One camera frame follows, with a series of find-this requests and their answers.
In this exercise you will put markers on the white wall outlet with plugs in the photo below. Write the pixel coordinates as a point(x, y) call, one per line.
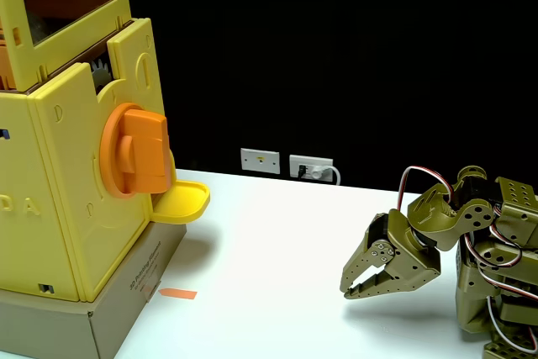
point(313, 161)

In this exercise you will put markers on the orange tape arrow marker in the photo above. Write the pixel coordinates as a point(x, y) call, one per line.
point(178, 293)

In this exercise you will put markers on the yellow plastic vending machine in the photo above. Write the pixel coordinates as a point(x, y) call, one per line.
point(54, 186)

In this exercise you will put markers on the white blank wall outlet plate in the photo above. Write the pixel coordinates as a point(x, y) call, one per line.
point(260, 160)

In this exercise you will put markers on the brown cardboard box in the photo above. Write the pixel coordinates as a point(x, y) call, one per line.
point(126, 304)

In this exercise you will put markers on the yellow dispensing tray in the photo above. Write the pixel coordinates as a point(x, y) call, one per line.
point(180, 203)

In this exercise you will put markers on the white gear in machine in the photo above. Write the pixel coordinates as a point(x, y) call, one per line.
point(101, 75)

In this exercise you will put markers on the black plug in outlet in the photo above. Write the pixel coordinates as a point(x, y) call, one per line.
point(302, 170)

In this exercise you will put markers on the orange vending machine knob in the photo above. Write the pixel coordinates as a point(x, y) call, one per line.
point(145, 153)

